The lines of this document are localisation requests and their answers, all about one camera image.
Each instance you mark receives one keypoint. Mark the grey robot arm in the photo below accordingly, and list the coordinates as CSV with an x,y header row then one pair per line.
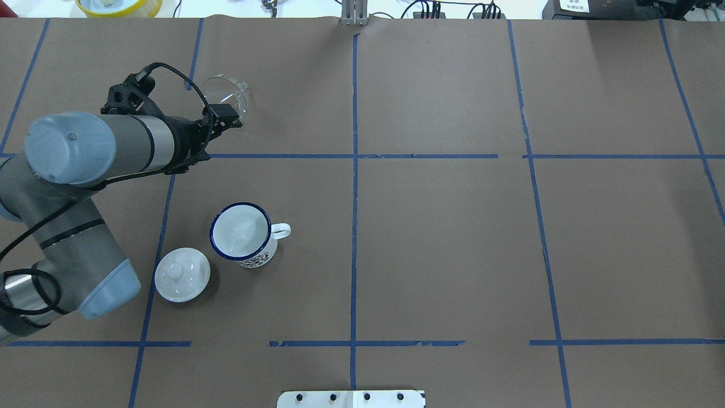
x,y
69,157

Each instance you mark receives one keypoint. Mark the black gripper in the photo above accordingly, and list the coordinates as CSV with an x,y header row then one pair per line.
x,y
186,139

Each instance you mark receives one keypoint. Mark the grey metal bracket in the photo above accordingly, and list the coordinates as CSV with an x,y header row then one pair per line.
x,y
354,12

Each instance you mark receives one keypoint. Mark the black cable connectors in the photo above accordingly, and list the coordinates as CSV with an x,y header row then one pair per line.
x,y
461,10

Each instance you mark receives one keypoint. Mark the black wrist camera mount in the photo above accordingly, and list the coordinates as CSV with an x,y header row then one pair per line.
x,y
132,96

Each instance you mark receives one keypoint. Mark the white enamel mug blue rim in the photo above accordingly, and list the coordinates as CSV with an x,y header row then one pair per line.
x,y
242,232

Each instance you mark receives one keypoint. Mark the yellow rimmed bowl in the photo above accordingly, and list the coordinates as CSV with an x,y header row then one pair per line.
x,y
120,9

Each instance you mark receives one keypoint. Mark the white metal mounting plate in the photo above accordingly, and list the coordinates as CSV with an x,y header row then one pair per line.
x,y
353,398

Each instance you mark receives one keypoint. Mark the black device with label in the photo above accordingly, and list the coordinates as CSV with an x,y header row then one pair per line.
x,y
633,10

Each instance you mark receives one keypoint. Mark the white enamel cup lid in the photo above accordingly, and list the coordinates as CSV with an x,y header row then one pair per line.
x,y
182,275

